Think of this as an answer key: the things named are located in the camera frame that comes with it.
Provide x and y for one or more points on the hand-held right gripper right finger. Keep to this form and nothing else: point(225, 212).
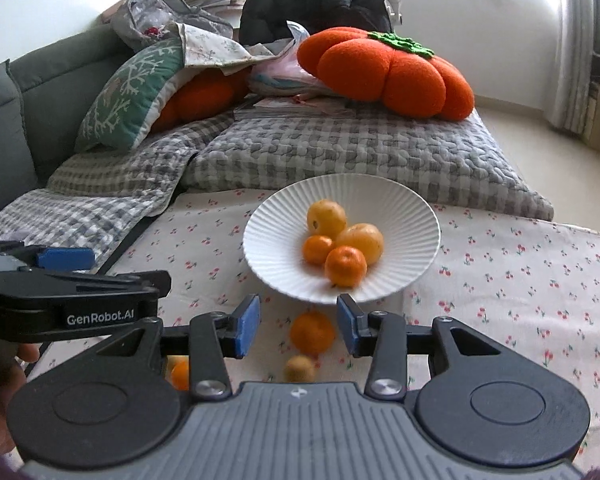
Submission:
point(349, 327)

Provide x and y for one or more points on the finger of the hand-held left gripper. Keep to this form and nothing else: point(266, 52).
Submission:
point(65, 258)
point(130, 282)

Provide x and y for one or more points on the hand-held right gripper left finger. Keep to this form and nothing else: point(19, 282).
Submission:
point(245, 327)

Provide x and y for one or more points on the orange mandarin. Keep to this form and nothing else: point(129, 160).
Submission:
point(312, 332)
point(346, 266)
point(316, 250)
point(181, 376)

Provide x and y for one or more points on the brown longan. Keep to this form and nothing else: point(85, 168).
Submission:
point(300, 367)

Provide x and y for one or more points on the white ribbed plate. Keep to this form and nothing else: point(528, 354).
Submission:
point(280, 250)

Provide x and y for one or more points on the grey checked blanket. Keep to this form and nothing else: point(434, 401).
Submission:
point(95, 195)

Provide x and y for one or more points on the yellow apricot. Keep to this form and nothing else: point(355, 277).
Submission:
point(364, 241)
point(326, 216)

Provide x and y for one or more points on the grey sofa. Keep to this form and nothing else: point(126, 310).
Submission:
point(25, 110)

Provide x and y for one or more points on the cherry print tablecloth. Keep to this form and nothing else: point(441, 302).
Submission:
point(505, 285)

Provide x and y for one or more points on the grey checked quilt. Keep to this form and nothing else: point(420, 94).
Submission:
point(360, 155)

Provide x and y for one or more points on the green patterned cushion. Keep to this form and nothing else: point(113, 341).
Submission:
point(125, 95)

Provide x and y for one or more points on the orange plush cushion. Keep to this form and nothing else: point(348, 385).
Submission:
point(200, 97)

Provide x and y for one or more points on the stack of magazines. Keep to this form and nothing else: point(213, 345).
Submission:
point(290, 108)

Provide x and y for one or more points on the floral white cloth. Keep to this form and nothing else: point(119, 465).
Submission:
point(210, 45)

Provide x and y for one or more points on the pink plastic bag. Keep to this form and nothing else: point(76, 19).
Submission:
point(280, 75)

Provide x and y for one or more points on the orange pumpkin cushion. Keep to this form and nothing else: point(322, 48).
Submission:
point(395, 75)

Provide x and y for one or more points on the grey floral cloth bundle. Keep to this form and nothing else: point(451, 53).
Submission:
point(155, 17)

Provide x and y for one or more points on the black down jacket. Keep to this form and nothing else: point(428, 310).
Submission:
point(315, 0)

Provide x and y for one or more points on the white curtain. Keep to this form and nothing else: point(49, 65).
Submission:
point(572, 45)

